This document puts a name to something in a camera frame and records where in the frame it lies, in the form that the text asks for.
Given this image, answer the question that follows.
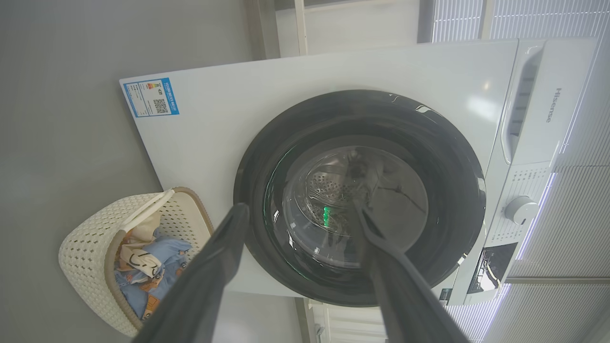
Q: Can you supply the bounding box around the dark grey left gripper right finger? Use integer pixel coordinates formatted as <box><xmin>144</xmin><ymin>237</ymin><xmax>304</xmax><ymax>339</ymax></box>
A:
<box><xmin>352</xmin><ymin>199</ymin><xmax>470</xmax><ymax>343</ymax></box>

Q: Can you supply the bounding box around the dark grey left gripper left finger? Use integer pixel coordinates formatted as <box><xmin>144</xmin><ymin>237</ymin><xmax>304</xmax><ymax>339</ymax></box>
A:
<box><xmin>132</xmin><ymin>203</ymin><xmax>250</xmax><ymax>343</ymax></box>

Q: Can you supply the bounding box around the blue garment with orange prints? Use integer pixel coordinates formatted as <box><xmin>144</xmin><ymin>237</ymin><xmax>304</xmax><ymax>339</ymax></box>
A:
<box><xmin>114</xmin><ymin>229</ymin><xmax>192</xmax><ymax>321</ymax></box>

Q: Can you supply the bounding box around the blue and cream garment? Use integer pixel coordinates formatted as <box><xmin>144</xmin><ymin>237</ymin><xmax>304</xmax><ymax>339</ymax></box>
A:
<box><xmin>118</xmin><ymin>212</ymin><xmax>166</xmax><ymax>279</ymax></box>

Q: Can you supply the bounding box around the round black glass washer door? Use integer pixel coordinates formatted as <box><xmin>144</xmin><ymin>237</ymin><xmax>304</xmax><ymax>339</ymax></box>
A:
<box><xmin>234</xmin><ymin>90</ymin><xmax>487</xmax><ymax>307</ymax></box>

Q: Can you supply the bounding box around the white front-load washing machine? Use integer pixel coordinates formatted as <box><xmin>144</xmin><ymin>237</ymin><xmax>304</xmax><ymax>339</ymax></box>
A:
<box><xmin>119</xmin><ymin>37</ymin><xmax>599</xmax><ymax>308</ymax></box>

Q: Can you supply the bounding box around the black display panel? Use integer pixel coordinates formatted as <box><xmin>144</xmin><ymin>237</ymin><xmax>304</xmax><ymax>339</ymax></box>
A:
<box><xmin>467</xmin><ymin>242</ymin><xmax>519</xmax><ymax>295</ymax></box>

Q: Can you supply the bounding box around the cream perforated laundry basket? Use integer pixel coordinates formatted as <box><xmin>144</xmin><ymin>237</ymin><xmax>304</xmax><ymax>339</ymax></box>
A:
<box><xmin>59</xmin><ymin>187</ymin><xmax>215</xmax><ymax>338</ymax></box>

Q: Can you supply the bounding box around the white control knob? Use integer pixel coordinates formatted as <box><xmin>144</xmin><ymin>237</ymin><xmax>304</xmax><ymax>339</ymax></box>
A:
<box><xmin>504</xmin><ymin>196</ymin><xmax>539</xmax><ymax>226</ymax></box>

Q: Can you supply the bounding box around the blue energy label sticker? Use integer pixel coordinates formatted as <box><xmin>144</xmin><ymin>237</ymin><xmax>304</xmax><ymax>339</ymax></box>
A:
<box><xmin>123</xmin><ymin>78</ymin><xmax>180</xmax><ymax>118</ymax></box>

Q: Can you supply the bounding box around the white detergent drawer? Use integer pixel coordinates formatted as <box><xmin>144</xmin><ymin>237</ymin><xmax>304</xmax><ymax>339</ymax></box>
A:
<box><xmin>500</xmin><ymin>38</ymin><xmax>599</xmax><ymax>166</ymax></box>

